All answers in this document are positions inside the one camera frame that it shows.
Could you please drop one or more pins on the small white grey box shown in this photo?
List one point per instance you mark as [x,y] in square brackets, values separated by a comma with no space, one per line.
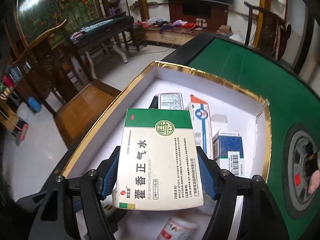
[171,101]

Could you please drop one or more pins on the large green white medicine box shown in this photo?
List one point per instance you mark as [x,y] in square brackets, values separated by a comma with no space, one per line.
[158,168]

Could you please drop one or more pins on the blue white medicine box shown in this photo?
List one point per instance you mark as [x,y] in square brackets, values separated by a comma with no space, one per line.
[228,152]

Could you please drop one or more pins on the floral wall mural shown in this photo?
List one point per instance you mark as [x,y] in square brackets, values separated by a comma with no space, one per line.
[37,16]

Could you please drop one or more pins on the red brown tv cabinet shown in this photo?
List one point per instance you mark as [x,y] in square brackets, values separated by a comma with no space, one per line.
[213,14]

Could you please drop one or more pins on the low wooden tv bench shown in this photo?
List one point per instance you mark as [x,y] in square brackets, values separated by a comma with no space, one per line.
[177,36]

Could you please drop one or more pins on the round mahjong table control panel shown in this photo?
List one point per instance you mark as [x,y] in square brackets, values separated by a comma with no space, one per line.
[298,145]

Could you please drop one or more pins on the white bottle red label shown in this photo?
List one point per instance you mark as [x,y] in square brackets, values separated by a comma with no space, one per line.
[177,228]

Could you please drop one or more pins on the grey teal text medicine box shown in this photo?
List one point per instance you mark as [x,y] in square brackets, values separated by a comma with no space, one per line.
[219,122]

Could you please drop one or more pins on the wooden chair with red cloth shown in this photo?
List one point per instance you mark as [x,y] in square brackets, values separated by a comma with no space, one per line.
[274,32]

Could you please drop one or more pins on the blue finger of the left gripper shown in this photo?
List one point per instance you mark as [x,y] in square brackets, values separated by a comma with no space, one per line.
[77,206]

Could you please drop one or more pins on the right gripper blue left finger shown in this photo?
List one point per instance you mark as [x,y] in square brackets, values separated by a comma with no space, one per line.
[56,219]

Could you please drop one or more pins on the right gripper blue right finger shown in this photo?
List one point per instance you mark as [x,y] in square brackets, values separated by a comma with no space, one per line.
[260,217]

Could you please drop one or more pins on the gold rimmed white storage box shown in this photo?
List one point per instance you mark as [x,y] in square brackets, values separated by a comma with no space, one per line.
[247,113]

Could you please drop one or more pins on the wooden wall shelving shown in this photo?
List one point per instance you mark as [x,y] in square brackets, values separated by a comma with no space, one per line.
[130,0]

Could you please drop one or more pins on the pink fluffy plush toy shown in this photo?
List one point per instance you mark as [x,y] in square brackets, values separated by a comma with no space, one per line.
[314,182]

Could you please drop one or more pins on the white bottle green label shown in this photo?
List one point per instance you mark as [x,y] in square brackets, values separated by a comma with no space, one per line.
[113,215]

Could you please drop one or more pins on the long white blue orange box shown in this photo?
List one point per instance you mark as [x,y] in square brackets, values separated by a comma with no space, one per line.
[200,119]

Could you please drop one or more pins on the wooden armchair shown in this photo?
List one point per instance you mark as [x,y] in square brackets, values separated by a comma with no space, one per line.
[82,107]

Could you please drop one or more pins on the black pen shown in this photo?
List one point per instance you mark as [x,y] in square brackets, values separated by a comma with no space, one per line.
[154,103]

